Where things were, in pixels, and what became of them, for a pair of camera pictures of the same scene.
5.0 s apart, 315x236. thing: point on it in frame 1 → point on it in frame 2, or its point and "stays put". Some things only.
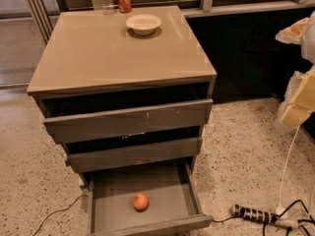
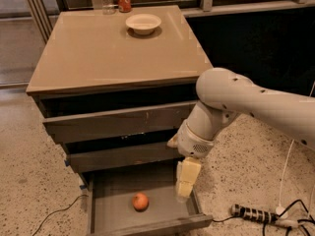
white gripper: (309, 39) → (194, 143)
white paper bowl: (143, 24) stays put
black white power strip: (250, 213) stays put
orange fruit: (140, 202) stays put
